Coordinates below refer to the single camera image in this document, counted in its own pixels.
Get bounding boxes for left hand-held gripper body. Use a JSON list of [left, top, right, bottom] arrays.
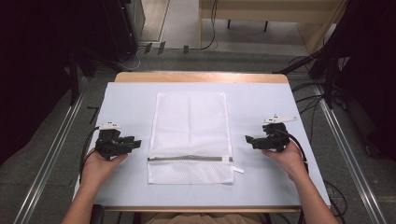
[[94, 121, 129, 161]]

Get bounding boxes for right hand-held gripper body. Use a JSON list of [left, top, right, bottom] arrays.
[[262, 114, 299, 154]]

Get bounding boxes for person's left hand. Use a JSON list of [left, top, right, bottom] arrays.
[[81, 148, 129, 185]]

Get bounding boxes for person's right hand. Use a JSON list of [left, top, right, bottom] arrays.
[[262, 140, 308, 183]]

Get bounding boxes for pale table cover sheet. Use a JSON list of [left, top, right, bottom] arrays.
[[72, 81, 332, 209]]

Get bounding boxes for white mesh laundry bag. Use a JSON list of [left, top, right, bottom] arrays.
[[147, 91, 246, 186]]

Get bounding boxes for black chair part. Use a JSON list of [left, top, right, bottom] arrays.
[[89, 203, 106, 224]]

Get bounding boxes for wooden table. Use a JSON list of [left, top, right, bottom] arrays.
[[102, 71, 303, 215]]

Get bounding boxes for black metal stand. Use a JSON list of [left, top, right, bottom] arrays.
[[273, 46, 345, 110], [64, 46, 125, 106]]

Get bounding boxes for person's beige trousers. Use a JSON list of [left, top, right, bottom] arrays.
[[145, 212, 266, 224]]

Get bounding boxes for dark curtain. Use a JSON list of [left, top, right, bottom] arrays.
[[0, 0, 108, 166], [323, 0, 396, 161]]

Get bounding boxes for black equipment cabinet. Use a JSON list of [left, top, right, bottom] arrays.
[[101, 0, 147, 63]]

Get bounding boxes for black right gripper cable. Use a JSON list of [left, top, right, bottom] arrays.
[[278, 128, 310, 174]]

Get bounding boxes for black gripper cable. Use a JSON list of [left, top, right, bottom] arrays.
[[278, 128, 310, 174], [78, 125, 101, 185]]

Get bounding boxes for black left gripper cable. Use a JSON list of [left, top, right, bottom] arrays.
[[78, 125, 101, 185]]

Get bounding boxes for bundle of black floor cables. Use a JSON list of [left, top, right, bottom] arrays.
[[288, 55, 348, 224]]

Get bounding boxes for metal floor rail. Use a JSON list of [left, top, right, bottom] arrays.
[[312, 83, 389, 224], [12, 77, 89, 224]]

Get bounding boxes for white floor cable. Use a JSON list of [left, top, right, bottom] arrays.
[[120, 46, 148, 72]]

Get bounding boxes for black hanging cable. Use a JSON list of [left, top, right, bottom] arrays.
[[186, 0, 219, 51]]

